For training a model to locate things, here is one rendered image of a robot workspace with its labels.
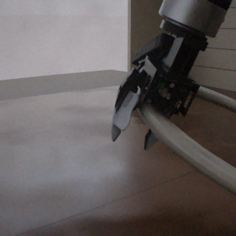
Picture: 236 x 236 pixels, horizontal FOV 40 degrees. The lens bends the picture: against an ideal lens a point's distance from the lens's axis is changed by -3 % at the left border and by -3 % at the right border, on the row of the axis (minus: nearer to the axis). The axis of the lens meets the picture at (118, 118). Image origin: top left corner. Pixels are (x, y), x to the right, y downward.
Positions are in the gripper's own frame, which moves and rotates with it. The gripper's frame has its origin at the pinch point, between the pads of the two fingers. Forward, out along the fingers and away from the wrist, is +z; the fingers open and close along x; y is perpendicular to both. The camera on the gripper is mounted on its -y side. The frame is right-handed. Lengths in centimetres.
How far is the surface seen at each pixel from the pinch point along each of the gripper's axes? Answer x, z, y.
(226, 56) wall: 412, 34, -675
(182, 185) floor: 140, 118, -184
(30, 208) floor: 10, 161, -162
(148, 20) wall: 229, 33, -799
